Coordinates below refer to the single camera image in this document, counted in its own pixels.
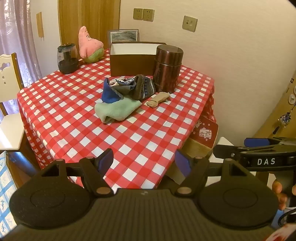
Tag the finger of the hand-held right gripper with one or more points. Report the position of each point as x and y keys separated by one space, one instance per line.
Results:
x=256 y=142
x=227 y=151

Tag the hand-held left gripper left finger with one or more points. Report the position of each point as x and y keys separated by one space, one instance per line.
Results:
x=105 y=161

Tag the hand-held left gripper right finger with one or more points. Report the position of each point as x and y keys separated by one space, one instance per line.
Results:
x=182 y=162

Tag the green towel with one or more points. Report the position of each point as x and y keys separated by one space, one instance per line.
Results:
x=115 y=109

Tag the beige sock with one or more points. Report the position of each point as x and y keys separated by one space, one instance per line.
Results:
x=157 y=99

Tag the blue cloth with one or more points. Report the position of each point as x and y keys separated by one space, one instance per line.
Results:
x=108 y=92

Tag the grey sock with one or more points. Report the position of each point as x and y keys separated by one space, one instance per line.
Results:
x=124 y=89

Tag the brown cardboard box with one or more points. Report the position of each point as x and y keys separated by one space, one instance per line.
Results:
x=131 y=64

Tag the person's right hand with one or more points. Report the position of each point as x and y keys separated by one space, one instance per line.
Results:
x=278 y=193

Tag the red paper bag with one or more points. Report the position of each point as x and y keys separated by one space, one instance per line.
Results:
x=205 y=134

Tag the blue hanging charm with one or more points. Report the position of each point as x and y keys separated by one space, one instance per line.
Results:
x=285 y=119

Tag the wooden room door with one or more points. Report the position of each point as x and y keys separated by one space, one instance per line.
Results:
x=283 y=107

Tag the red white checkered tablecloth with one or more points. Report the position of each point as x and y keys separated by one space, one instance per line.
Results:
x=69 y=104

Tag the brown cylindrical canister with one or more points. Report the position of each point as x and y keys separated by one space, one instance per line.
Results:
x=167 y=69

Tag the blue white patterned box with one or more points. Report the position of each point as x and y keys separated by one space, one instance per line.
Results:
x=5 y=185

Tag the glass jar with dark base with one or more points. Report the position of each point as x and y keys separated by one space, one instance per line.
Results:
x=67 y=64

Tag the pink starfish plush toy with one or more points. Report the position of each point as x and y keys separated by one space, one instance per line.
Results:
x=89 y=44

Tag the white wooden chair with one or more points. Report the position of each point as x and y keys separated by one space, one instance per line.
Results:
x=7 y=69

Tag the wooden door panel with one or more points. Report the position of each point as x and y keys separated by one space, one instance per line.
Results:
x=92 y=18

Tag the sheer lilac curtain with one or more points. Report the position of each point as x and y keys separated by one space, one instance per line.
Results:
x=13 y=34

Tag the clear picture frame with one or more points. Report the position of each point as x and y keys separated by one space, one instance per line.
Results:
x=122 y=36

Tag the beige wall outlet plate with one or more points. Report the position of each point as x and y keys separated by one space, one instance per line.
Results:
x=189 y=23

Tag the beige wall socket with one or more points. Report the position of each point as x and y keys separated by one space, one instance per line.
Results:
x=137 y=14
x=148 y=15

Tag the tan wall plate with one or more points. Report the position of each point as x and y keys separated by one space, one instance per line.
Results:
x=39 y=24

